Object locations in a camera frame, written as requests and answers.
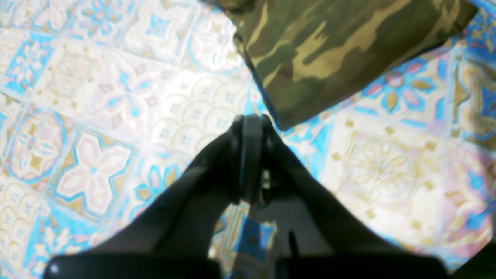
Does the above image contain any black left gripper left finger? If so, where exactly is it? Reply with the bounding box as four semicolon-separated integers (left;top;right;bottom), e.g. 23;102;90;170
43;115;256;279

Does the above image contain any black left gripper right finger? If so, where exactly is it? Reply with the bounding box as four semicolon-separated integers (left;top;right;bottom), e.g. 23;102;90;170
254;115;448;279

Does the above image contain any camouflage T-shirt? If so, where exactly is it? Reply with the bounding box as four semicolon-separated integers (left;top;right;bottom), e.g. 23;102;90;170
204;0;479;130

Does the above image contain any patterned tile tablecloth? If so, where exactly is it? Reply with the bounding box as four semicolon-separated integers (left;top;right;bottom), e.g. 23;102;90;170
0;0;495;279

